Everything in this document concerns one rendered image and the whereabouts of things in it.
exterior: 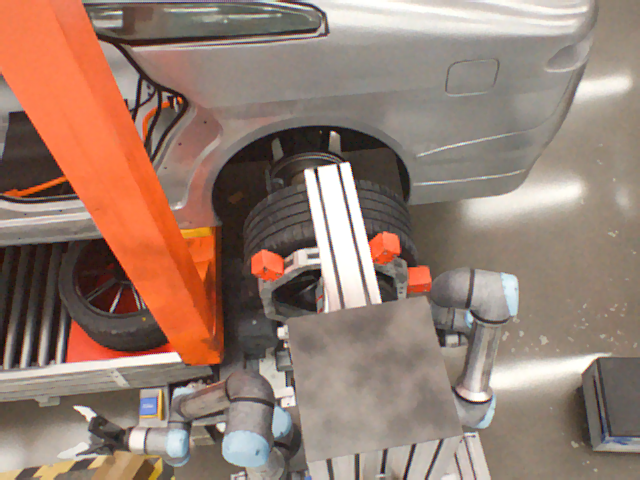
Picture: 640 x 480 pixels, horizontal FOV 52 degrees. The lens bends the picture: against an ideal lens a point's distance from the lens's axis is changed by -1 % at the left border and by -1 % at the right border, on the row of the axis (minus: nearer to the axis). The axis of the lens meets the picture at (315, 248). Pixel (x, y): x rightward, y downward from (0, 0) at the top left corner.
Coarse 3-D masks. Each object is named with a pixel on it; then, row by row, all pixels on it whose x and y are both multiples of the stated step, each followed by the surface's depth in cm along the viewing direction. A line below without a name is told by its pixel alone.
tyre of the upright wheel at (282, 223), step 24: (288, 192) 236; (360, 192) 234; (384, 192) 241; (264, 216) 239; (288, 216) 232; (384, 216) 233; (408, 216) 250; (264, 240) 235; (288, 240) 227; (312, 240) 227; (408, 240) 239; (408, 264) 248
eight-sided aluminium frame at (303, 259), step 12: (300, 252) 227; (312, 252) 227; (288, 264) 232; (300, 264) 225; (312, 264) 225; (396, 264) 239; (288, 276) 231; (396, 276) 237; (408, 276) 238; (264, 288) 236; (264, 300) 245; (276, 312) 256; (288, 312) 265; (300, 312) 266; (312, 312) 270
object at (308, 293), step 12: (300, 276) 254; (312, 276) 254; (384, 276) 260; (276, 288) 260; (288, 288) 268; (300, 288) 265; (312, 288) 275; (288, 300) 265; (300, 300) 269; (312, 300) 272
